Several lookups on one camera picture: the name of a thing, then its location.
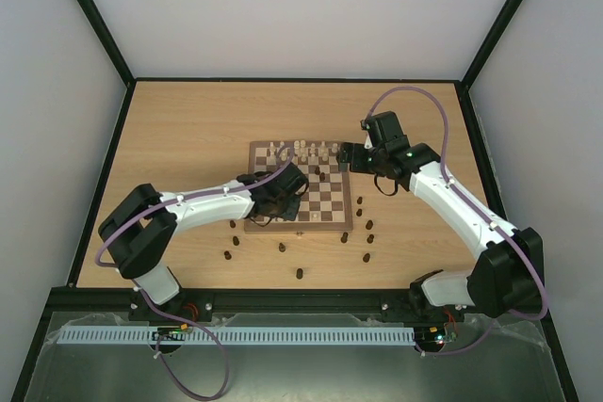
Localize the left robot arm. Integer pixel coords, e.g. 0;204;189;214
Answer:
95;163;309;306

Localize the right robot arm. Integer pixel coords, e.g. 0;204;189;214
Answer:
337;111;544;319

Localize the wooden chess board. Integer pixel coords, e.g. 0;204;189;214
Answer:
244;138;352;234

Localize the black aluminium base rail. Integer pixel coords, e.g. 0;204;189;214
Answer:
46;286;547;323

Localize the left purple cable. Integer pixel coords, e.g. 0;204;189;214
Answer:
94;145;230;399

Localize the light blue cable duct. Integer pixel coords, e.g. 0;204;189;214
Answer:
57;326;416;346

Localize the black enclosure frame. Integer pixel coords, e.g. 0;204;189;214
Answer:
1;0;602;401

